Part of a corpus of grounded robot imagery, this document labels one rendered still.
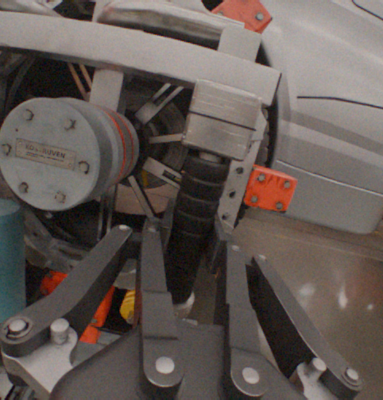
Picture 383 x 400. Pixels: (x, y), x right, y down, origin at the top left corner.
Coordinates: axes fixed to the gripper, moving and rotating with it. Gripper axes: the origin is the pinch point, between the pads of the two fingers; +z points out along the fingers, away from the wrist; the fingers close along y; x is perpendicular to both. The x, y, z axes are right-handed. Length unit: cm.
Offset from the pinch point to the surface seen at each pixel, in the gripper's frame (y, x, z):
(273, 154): 23, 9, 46
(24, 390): -34, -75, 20
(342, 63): 34, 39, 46
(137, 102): -20, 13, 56
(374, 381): 122, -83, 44
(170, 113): -9, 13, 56
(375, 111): 50, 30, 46
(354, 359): 118, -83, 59
